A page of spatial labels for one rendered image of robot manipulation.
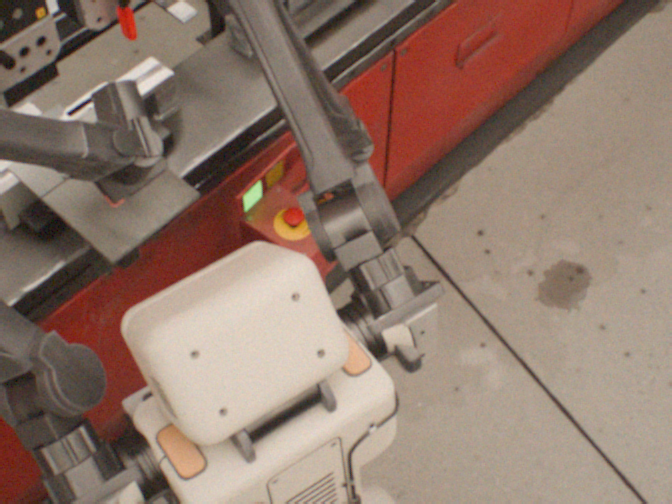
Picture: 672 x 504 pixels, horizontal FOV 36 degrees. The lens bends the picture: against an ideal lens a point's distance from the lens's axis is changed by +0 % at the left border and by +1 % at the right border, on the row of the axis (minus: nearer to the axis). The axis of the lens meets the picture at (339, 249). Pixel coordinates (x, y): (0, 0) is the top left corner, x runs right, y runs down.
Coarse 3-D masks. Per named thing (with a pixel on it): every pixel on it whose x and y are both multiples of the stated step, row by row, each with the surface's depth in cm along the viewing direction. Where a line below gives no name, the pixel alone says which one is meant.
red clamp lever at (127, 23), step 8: (120, 0) 155; (128, 0) 155; (120, 8) 158; (128, 8) 157; (120, 16) 159; (128, 16) 158; (120, 24) 160; (128, 24) 159; (128, 32) 161; (136, 32) 161
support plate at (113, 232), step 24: (96, 120) 173; (24, 168) 167; (48, 168) 167; (168, 168) 168; (72, 192) 165; (96, 192) 165; (144, 192) 165; (168, 192) 165; (192, 192) 165; (72, 216) 162; (96, 216) 162; (120, 216) 162; (144, 216) 162; (168, 216) 162; (96, 240) 160; (120, 240) 160
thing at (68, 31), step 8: (48, 0) 191; (56, 8) 190; (56, 16) 191; (64, 16) 192; (56, 24) 191; (64, 24) 193; (72, 24) 195; (64, 32) 194; (72, 32) 197; (80, 32) 197; (88, 32) 199; (64, 40) 196; (72, 40) 197; (64, 48) 197
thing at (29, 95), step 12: (36, 72) 161; (48, 72) 163; (24, 84) 160; (36, 84) 162; (48, 84) 166; (0, 96) 160; (12, 96) 160; (24, 96) 162; (36, 96) 165; (12, 108) 163
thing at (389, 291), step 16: (384, 256) 129; (352, 272) 130; (368, 272) 129; (384, 272) 129; (400, 272) 130; (368, 288) 129; (384, 288) 128; (400, 288) 129; (416, 288) 131; (432, 288) 130; (368, 304) 129; (384, 304) 129; (400, 304) 129; (416, 304) 129; (384, 320) 128
